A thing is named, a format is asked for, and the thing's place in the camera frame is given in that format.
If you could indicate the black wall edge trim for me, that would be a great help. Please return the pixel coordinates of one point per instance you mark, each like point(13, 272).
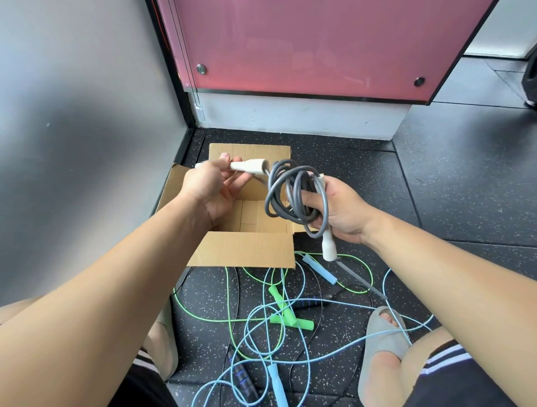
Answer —
point(170, 63)

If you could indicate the person's left forearm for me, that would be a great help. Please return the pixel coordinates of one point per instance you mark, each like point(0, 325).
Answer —
point(117, 293)

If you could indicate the brown cardboard box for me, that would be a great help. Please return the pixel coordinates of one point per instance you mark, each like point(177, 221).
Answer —
point(243, 251)

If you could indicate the grey right slipper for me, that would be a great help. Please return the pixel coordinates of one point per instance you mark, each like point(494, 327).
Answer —
point(381, 339)

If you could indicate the black gym equipment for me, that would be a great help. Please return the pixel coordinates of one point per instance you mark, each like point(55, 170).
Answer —
point(532, 84)

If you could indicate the grey left slipper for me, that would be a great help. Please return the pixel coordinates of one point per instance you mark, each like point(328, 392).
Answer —
point(167, 314)

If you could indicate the black white-striped shorts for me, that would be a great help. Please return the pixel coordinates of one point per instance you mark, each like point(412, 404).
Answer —
point(453, 385)

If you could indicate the dark panel bolt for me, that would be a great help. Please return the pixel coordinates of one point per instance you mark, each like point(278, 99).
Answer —
point(419, 81)

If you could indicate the pink glass panel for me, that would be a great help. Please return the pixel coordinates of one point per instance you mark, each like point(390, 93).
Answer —
point(327, 46)

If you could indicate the person's left hand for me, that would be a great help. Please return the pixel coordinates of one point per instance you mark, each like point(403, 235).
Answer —
point(209, 193)

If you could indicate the grey slipper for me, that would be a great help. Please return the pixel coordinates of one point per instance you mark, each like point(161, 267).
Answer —
point(381, 339)
point(167, 314)

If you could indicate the person's right forearm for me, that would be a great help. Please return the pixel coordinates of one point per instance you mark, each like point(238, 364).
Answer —
point(461, 293)

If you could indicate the silver panel bolt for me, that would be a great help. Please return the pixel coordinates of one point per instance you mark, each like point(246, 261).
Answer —
point(201, 68)

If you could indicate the person's right hand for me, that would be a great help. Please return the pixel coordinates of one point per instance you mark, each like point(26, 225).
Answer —
point(348, 214)

